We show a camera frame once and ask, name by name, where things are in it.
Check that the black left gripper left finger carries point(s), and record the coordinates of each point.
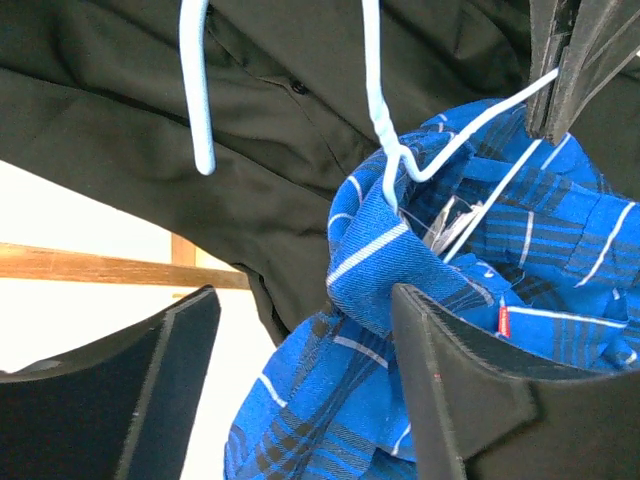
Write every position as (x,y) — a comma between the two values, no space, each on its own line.
(121,407)

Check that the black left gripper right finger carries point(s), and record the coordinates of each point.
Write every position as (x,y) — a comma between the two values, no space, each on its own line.
(481,408)

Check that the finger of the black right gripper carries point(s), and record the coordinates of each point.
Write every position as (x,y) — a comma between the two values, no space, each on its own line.
(551,26)
(604,38)

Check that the blue plaid shirt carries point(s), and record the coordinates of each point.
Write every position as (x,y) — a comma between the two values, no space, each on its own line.
(522,239)

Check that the light blue wire hanger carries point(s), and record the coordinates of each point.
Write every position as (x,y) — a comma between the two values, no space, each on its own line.
(192,19)

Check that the black shirt on hanger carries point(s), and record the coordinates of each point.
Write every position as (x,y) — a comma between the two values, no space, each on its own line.
(92,99)

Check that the wooden clothes rack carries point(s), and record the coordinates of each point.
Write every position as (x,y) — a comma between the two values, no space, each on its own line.
(45,264)

